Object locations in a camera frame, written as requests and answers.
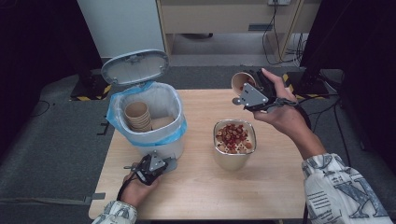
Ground thin black floor cable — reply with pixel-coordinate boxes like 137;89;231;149
31;100;50;119

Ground beige wooden desk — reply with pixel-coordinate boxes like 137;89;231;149
155;0;323;64

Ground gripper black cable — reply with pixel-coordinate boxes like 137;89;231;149
269;97;312;130
116;172;138;202

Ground white pedal trash can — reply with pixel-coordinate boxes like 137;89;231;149
101;49;189;174

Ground person's right hand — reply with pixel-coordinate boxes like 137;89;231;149
252;68;313;140

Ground pile of dried fruit slices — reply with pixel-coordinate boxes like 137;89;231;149
215;123;255;155

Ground striped stand base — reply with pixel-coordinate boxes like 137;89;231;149
282;71;331;101
69;74;113;102

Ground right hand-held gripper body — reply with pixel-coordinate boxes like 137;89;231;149
239;70;278;113

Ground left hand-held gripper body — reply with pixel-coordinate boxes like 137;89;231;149
134;151;167;187

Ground brown paper cup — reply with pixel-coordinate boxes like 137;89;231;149
231;72;257;97

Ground metal bowl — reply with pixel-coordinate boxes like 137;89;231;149
212;119;258;172

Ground long black floor cable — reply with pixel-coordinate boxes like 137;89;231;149
332;101;353;167

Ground black curtain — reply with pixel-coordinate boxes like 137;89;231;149
300;0;396;175

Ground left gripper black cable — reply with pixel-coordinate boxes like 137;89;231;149
116;172;138;202

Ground white cabinet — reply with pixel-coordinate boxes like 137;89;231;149
77;0;166;59

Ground hanging black cables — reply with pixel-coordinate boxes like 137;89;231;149
262;0;309;66

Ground person's left hand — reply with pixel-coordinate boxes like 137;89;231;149
120;171;161;209

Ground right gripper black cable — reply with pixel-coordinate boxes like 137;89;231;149
269;97;312;130

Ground blue trash bag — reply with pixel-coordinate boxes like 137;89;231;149
106;81;189;147

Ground stack of used paper cups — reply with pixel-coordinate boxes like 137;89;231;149
123;101;153;133

